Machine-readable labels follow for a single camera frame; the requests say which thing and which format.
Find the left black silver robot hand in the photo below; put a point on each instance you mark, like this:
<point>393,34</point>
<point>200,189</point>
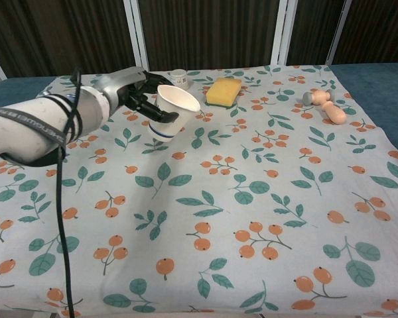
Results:
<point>119,84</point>

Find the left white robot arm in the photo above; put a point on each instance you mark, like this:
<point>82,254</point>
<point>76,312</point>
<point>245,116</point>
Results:
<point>26,136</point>

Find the floral fruit print tablecloth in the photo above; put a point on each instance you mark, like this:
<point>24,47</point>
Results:
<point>219,185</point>

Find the yellow sponge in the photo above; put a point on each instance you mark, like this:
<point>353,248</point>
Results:
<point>224,92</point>

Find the white paper cup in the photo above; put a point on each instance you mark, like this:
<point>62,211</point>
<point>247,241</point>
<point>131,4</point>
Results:
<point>177,99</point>

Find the wooden massage hammer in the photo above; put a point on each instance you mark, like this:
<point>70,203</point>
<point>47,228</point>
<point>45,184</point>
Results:
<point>331,111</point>

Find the small white jar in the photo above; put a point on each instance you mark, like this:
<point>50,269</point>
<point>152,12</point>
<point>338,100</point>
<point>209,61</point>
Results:
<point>179,77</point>

